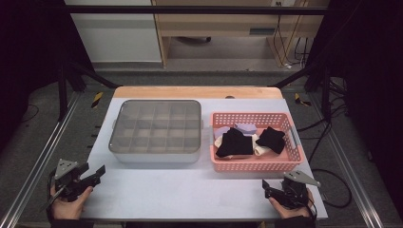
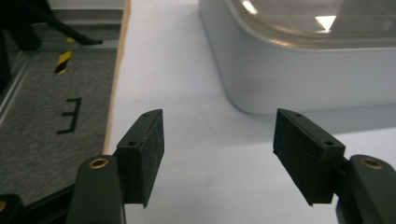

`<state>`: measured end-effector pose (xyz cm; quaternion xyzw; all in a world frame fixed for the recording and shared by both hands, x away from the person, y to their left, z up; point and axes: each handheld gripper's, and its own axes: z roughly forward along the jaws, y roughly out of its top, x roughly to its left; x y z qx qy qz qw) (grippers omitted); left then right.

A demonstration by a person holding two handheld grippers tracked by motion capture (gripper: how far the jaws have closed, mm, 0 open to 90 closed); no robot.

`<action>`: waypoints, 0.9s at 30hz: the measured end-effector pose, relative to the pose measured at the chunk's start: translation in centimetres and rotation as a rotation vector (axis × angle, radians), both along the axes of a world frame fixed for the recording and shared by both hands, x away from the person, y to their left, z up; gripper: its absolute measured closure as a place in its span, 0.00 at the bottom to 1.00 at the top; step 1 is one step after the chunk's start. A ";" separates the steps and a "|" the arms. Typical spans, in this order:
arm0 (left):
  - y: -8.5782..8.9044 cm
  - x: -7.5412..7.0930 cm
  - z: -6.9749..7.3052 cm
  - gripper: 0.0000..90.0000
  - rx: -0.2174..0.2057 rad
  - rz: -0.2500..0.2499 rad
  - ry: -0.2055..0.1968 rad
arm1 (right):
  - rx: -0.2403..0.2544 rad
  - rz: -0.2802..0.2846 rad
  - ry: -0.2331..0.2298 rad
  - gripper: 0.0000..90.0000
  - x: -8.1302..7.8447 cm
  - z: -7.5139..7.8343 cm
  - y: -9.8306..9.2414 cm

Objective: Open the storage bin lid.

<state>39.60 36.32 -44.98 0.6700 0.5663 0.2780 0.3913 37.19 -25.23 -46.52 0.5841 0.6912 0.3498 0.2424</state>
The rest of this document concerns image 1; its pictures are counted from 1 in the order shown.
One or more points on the black curtain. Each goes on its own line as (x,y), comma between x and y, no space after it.
(374,79)
(31,47)

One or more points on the pink plastic basket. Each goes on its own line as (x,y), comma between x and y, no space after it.
(253,166)

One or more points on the person's right hand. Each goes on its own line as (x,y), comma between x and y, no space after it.
(294,213)

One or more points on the translucent grey box lid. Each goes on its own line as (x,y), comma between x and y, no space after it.
(155,126)

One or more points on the black sock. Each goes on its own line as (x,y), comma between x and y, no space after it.
(234,144)
(272,139)

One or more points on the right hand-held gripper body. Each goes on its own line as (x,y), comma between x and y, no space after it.
(296,193)

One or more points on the yellow black tape marker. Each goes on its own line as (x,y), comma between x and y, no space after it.
(299,99)
(97,99)

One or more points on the person's left hand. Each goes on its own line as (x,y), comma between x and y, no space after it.
(68,209)

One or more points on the wooden desk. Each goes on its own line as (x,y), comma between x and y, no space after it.
(221,23)

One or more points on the white divided storage box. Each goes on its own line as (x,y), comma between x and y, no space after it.
(152,158)

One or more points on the black metal frame strut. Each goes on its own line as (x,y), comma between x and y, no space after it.
(92,76)
(294,76)

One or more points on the white cabinet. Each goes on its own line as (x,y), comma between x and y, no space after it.
(117,38)

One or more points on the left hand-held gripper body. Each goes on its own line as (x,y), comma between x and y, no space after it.
(68,182)

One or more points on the purple sock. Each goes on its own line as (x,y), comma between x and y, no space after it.
(221,131)
(246,128)

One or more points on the black metal crossbar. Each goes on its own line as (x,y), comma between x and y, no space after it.
(190,9)

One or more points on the aluminium floor rail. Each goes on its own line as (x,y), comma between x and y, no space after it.
(345,158)
(41,152)

